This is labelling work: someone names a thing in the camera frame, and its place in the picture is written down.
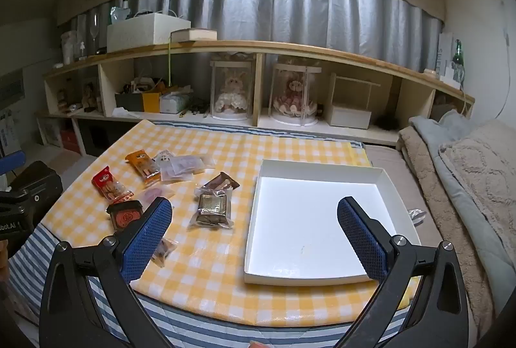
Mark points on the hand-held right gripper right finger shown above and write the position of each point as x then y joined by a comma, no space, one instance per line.
358,235

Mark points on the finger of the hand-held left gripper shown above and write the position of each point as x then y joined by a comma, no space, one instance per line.
12,162
38,183

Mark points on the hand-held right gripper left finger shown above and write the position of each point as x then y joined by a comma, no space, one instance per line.
147,239

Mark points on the small clear date packet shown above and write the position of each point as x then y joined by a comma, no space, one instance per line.
165,249

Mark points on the black red mooncake packet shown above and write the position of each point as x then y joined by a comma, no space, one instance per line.
125,216

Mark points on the pink pastry clear packet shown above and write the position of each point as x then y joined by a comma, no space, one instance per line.
153,194

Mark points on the white cardboard tray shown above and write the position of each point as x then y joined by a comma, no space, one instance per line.
314,219

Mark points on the red snack packet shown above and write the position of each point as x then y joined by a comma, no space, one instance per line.
107,181

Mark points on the gold mooncake clear packet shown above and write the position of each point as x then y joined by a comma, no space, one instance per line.
211,209

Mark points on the orange snack packet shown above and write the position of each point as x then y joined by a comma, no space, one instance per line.
141,164

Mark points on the brown chocolate bar packet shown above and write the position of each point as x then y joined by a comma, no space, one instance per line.
219,182

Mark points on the crumpled silver wrapper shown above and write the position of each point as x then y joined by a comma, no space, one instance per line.
417,216

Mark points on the yellow checked tablecloth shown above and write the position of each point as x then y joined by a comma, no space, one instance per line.
209,263

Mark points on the beige mattress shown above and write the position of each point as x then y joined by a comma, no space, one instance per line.
403,179

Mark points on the beige fleece blanket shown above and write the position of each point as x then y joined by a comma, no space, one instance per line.
435,195

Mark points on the black fluffy ball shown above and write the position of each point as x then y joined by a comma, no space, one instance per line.
387,124

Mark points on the dark grey box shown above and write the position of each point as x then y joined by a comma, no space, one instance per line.
128,101

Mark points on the clear glass jar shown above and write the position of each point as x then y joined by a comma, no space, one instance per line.
68,48

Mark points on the yellow box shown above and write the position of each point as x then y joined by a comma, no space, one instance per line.
151,102

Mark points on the tissue pack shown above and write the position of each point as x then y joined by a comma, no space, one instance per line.
175,102

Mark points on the cream tufted pillow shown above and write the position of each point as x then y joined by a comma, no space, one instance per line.
487,170

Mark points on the pink dress doll case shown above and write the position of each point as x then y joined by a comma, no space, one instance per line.
292,94

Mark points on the wine glass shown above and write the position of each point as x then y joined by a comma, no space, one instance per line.
94,29

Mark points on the white dress doll case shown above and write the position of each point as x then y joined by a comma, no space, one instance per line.
232,90

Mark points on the yellow green ribbon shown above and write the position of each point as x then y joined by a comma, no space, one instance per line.
169,66

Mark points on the white storage box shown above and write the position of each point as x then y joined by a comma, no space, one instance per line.
141,32

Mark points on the wooden shelf unit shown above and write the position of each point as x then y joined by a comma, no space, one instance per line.
282,50

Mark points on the white standing card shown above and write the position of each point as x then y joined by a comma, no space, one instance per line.
444,54

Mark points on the green glass bottle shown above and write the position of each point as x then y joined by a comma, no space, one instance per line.
458,56

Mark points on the thick cream book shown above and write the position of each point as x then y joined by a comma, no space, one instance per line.
193,35

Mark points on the grey curtain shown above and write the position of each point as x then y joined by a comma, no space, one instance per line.
250,5

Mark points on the white wooden box frame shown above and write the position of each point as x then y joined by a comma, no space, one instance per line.
348,116

